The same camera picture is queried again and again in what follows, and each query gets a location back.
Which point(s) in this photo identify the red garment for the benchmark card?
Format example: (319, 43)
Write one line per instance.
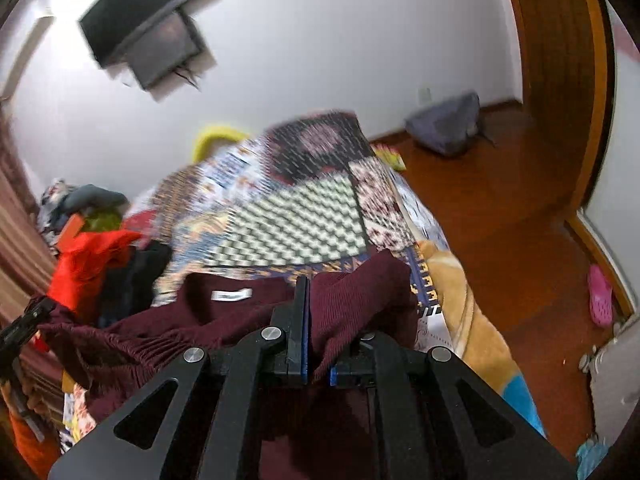
(85, 265)

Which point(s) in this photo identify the striped brown curtain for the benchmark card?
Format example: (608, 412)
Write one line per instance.
(20, 240)

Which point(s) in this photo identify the wall television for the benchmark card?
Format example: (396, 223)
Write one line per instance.
(145, 25)

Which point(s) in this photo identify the black garment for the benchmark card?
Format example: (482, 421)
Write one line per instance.
(132, 285)

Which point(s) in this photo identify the tan fleece blanket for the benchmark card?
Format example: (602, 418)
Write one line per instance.
(480, 330)

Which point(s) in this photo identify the wooden door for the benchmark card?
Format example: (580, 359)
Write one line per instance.
(560, 75)

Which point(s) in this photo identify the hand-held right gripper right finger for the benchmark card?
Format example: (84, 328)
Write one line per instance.
(360, 366)

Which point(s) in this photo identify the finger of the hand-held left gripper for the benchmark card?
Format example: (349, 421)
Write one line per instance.
(25, 325)

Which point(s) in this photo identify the yellow plush item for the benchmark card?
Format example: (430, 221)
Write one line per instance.
(212, 137)

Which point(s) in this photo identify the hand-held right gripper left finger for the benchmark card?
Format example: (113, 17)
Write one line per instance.
(303, 340)

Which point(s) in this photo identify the white appliance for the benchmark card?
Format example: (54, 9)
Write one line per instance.
(617, 385)

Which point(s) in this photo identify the red floral bedsheet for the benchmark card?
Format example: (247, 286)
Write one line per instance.
(77, 420)

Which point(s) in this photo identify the grey-blue garment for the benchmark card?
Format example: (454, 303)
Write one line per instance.
(95, 196)

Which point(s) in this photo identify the maroon knit sweater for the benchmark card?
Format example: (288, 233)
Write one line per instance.
(175, 320)

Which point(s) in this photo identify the grey bag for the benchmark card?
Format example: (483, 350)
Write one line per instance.
(442, 125)

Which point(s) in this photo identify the patchwork quilt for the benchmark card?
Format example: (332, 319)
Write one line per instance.
(280, 210)

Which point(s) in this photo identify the pink shoe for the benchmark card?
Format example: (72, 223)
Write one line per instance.
(600, 295)

